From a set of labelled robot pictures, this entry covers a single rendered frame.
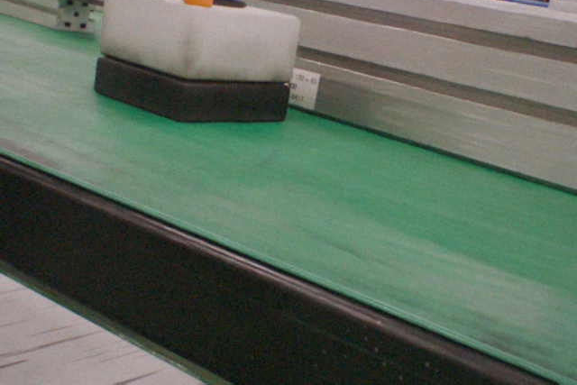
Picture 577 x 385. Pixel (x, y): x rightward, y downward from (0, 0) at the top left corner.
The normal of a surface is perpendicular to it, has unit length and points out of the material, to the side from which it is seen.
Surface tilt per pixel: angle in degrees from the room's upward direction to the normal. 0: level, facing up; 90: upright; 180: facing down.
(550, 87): 90
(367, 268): 0
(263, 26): 90
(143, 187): 0
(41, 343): 0
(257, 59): 90
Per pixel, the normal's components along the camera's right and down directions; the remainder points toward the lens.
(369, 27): -0.69, 0.04
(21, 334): 0.15, -0.97
